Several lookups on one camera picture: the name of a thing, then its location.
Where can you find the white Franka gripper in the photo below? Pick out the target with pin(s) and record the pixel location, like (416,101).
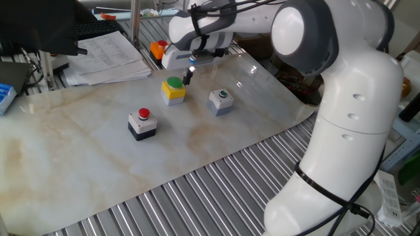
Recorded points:
(174,59)

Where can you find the green mushroom button yellow box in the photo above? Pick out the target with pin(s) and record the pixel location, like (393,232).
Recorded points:
(173,93)

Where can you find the small green button grey box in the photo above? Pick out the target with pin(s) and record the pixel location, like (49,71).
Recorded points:
(220,103)

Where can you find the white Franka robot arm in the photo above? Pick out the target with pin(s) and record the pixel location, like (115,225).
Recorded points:
(354,98)

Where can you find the orange box red button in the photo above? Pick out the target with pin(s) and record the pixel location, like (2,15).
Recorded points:
(157,50)

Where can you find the red button white black box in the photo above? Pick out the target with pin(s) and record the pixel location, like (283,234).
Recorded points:
(142,126)

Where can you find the brown cardboard box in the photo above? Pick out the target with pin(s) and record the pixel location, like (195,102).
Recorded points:
(256,46)

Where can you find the white crumpled cloth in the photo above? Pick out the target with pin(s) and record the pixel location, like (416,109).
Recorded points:
(149,13)

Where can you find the stack of printed paper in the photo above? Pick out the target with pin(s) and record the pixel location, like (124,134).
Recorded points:
(105,59)

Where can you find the orange tape piece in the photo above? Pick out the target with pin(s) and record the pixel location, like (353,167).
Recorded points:
(108,16)

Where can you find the black keyboard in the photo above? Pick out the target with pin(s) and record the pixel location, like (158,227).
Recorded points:
(98,29)

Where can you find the white device black base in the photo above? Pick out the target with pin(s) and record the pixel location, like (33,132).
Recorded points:
(59,60)

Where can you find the marble pattern mat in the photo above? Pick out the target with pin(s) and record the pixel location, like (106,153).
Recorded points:
(82,170)

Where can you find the black monitor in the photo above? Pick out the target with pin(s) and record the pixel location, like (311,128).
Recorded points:
(39,26)

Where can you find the dark grey laptop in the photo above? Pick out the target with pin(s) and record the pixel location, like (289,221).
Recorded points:
(13,75)

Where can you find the blue white tissue pack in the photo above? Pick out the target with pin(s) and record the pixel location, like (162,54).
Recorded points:
(6,96)

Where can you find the white power strip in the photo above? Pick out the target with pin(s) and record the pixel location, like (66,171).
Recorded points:
(388,200)

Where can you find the silver camera with blue cap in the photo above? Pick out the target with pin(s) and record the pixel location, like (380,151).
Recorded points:
(205,58)

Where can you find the aluminium frame profile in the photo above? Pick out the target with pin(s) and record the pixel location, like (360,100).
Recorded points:
(47,69)
(135,23)

